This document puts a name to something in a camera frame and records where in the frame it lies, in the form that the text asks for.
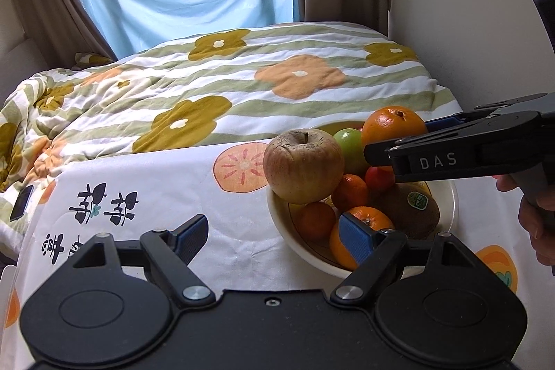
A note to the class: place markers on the large orange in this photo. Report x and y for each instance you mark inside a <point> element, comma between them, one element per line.
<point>391,122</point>
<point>355,233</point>

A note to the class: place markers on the white fruit print cloth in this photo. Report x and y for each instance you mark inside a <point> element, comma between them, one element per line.
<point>129,195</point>

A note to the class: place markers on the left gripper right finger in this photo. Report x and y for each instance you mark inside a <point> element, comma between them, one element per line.
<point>379,256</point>

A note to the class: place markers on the cream duck print bowl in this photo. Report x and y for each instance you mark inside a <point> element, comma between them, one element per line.
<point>318,254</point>

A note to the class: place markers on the grey upholstered headboard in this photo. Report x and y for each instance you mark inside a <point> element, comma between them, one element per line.
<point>19,64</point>

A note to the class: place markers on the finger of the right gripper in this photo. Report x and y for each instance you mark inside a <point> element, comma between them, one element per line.
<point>379,153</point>
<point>454,120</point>

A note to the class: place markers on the person's right hand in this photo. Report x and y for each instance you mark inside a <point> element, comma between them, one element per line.
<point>530,218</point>

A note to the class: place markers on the red cherry tomato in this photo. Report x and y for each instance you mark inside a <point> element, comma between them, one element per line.
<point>379,179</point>

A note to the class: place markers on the small mandarin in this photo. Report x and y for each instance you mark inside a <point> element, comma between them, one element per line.
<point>352,191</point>
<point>315,221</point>

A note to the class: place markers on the brown kiwi with sticker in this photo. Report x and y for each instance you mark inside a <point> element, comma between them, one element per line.
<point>411,208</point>

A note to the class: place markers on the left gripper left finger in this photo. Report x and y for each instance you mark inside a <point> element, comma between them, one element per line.
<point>168,255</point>

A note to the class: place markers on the floral striped quilt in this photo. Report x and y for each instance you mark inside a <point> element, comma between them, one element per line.
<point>231,86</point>

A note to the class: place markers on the brownish russet apple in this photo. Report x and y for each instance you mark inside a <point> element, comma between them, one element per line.
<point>303,166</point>

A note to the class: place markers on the black smartphone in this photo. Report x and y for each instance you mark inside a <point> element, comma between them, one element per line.
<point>21,202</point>

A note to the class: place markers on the green apple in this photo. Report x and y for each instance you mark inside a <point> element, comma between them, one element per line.
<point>349,140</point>

